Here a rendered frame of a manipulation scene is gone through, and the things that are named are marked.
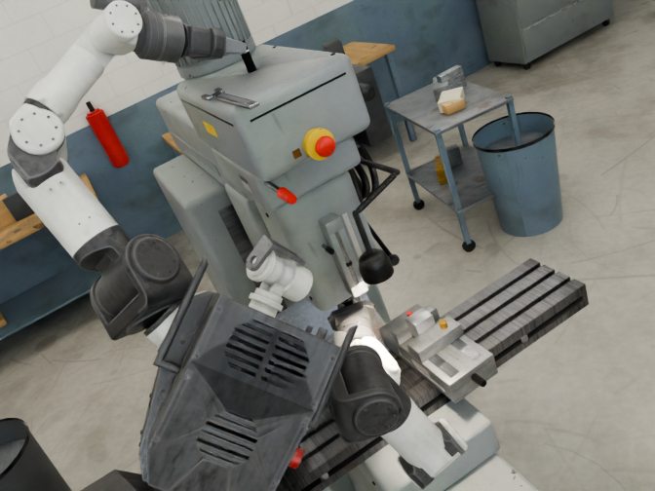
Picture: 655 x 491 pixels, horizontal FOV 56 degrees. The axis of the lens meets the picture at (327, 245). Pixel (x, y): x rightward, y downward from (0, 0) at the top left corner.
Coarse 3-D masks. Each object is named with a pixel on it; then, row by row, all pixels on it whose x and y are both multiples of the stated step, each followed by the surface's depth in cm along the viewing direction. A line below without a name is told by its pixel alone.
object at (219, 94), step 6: (216, 90) 123; (222, 90) 122; (204, 96) 122; (210, 96) 121; (216, 96) 118; (222, 96) 117; (228, 96) 115; (234, 96) 113; (228, 102) 113; (234, 102) 110; (240, 102) 108; (246, 102) 107; (252, 102) 105; (258, 102) 105; (252, 108) 105
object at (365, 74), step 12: (360, 72) 164; (372, 72) 166; (372, 84) 167; (372, 108) 169; (384, 108) 171; (372, 120) 170; (384, 120) 172; (360, 132) 174; (372, 132) 172; (384, 132) 173; (372, 144) 173
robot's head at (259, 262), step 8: (264, 240) 107; (272, 240) 108; (256, 248) 107; (264, 248) 106; (272, 248) 105; (280, 248) 106; (288, 248) 111; (256, 256) 106; (264, 256) 105; (272, 256) 106; (288, 256) 108; (296, 256) 110; (248, 264) 107; (256, 264) 105; (264, 264) 105; (272, 264) 106; (248, 272) 108; (256, 272) 106; (264, 272) 105; (256, 280) 106
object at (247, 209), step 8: (232, 192) 160; (232, 200) 164; (240, 200) 155; (248, 200) 152; (240, 208) 160; (248, 208) 152; (256, 208) 153; (240, 216) 167; (248, 216) 156; (256, 216) 153; (248, 224) 162; (256, 224) 154; (264, 224) 155; (248, 232) 169; (256, 232) 157; (264, 232) 156; (256, 240) 163
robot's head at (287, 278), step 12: (276, 264) 107; (288, 264) 110; (276, 276) 107; (288, 276) 109; (300, 276) 110; (312, 276) 113; (264, 288) 111; (276, 288) 109; (288, 288) 109; (300, 288) 111; (276, 300) 108
